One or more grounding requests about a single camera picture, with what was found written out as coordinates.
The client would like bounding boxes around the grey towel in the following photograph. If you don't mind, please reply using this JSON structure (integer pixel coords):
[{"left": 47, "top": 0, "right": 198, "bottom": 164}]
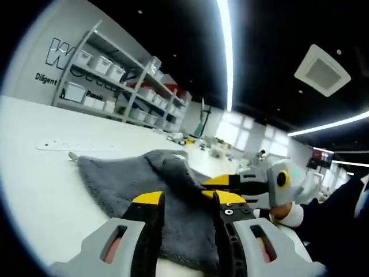
[{"left": 68, "top": 149, "right": 223, "bottom": 271}]

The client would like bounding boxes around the person's right hand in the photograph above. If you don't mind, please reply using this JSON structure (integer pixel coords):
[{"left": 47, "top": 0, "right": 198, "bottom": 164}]
[{"left": 269, "top": 203, "right": 292, "bottom": 222}]

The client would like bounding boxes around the short ceiling light strip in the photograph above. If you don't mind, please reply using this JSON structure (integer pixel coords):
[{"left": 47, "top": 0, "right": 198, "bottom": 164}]
[{"left": 287, "top": 111, "right": 369, "bottom": 138}]

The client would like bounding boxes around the green and black stand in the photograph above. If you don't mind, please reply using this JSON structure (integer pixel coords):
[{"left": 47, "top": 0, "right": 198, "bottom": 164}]
[{"left": 193, "top": 97, "right": 213, "bottom": 139}]

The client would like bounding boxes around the yellow and black table clutter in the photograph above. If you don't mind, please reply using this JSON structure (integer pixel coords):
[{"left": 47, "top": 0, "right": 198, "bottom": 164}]
[{"left": 167, "top": 132, "right": 197, "bottom": 145}]

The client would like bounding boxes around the ceiling air conditioner vent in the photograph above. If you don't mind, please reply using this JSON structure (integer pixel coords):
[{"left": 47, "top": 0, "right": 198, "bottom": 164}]
[{"left": 293, "top": 43, "right": 352, "bottom": 98}]

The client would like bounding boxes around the long ceiling light strip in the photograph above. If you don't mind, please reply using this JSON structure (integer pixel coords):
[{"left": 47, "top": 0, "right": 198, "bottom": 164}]
[{"left": 216, "top": 0, "right": 234, "bottom": 113}]

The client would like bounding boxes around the grey metal shelving rack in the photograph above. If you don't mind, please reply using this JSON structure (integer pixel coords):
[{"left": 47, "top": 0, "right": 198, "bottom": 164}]
[{"left": 51, "top": 19, "right": 193, "bottom": 133}]

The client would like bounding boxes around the group of white storage bins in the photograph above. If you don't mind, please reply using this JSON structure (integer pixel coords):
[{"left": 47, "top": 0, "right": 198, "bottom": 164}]
[{"left": 62, "top": 48, "right": 185, "bottom": 129}]

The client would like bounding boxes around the red wall screen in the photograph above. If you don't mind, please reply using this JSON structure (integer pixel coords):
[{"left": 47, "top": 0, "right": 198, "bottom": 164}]
[{"left": 306, "top": 146, "right": 335, "bottom": 170}]

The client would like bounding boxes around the wall lettering sign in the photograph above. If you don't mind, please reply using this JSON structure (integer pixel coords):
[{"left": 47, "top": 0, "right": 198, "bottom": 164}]
[{"left": 34, "top": 37, "right": 70, "bottom": 86}]

